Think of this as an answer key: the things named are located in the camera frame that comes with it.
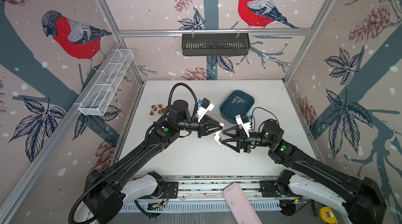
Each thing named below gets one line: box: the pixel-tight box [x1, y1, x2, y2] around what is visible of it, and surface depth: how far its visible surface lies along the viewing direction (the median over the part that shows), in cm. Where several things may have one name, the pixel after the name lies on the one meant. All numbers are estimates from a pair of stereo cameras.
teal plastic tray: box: [219, 90, 255, 125], surface depth 109 cm
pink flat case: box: [222, 182, 263, 224], surface depth 69 cm
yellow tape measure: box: [319, 206, 339, 224], surface depth 67 cm
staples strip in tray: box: [231, 96, 245, 104], surface depth 112 cm
